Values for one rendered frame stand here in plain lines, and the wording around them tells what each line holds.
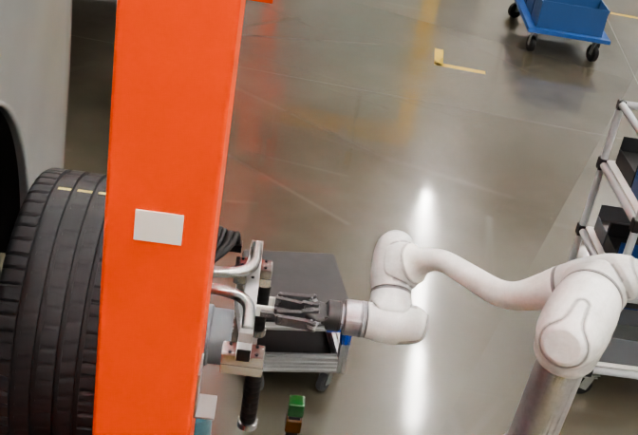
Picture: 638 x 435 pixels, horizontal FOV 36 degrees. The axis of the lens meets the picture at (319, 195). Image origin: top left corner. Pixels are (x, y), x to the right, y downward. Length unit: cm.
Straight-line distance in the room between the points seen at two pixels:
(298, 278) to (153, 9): 225
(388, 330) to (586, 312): 61
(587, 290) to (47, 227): 108
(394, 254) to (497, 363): 150
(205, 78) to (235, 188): 338
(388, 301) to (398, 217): 230
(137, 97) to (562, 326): 97
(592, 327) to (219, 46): 98
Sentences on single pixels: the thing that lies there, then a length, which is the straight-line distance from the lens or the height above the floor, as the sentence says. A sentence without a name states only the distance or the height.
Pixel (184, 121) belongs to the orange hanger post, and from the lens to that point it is 138.
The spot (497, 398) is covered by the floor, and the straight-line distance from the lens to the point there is 372.
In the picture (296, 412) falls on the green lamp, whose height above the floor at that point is 64.
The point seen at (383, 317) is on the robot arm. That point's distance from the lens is 241.
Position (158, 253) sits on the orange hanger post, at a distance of 148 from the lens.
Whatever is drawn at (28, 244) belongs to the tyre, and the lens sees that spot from 204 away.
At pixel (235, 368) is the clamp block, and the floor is 92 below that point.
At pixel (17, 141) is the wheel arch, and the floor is 111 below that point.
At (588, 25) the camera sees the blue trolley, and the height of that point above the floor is 28.
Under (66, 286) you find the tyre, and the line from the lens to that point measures 200.
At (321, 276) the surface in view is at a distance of 351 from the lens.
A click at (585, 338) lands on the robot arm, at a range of 196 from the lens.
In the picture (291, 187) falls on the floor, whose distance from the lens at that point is 480.
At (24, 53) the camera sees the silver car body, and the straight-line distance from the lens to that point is 241.
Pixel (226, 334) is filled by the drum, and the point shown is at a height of 89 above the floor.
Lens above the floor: 221
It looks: 28 degrees down
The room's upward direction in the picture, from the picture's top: 10 degrees clockwise
